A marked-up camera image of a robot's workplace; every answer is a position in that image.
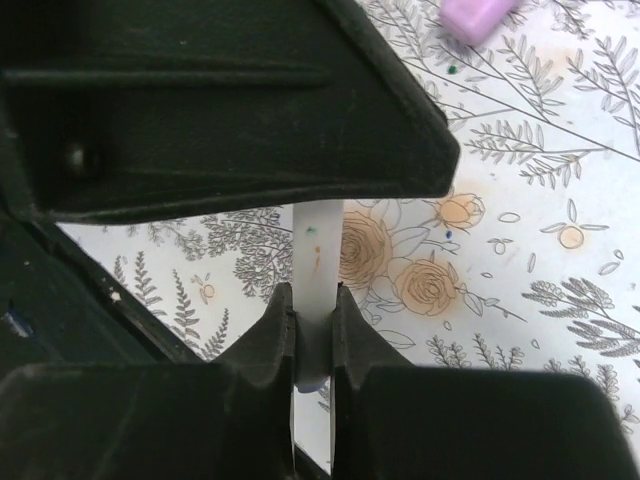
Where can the floral tablecloth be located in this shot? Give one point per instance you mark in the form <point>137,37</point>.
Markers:
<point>531,261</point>

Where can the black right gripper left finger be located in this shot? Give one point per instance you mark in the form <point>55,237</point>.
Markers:
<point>226,419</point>

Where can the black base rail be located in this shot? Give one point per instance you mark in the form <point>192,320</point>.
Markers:
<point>60,306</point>

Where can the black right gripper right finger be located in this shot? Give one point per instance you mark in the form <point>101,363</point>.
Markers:
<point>392,419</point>

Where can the purple pen cap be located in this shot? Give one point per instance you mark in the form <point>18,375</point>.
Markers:
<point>472,22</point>

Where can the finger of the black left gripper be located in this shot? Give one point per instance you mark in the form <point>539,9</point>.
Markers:
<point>116,112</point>

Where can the white marker pen blue tip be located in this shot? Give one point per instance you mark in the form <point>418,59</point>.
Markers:
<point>317,233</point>

